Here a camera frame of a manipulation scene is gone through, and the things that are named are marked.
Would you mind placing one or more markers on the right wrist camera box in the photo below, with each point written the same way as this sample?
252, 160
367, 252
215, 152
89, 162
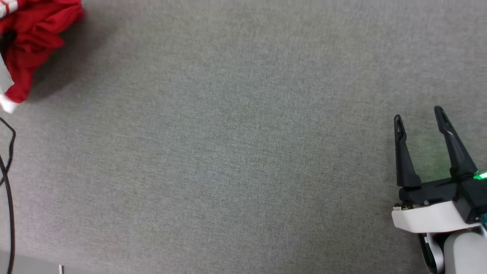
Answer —
473, 198

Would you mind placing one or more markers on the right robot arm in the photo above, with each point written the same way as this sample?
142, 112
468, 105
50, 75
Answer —
464, 255

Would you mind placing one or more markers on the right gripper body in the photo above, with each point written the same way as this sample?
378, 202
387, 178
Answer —
426, 217

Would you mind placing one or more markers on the red basketball jersey white trim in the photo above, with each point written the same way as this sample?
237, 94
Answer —
36, 34

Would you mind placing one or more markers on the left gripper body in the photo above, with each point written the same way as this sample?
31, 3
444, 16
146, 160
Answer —
4, 82

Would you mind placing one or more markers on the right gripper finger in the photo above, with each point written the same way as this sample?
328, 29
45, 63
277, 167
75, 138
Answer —
404, 163
456, 152

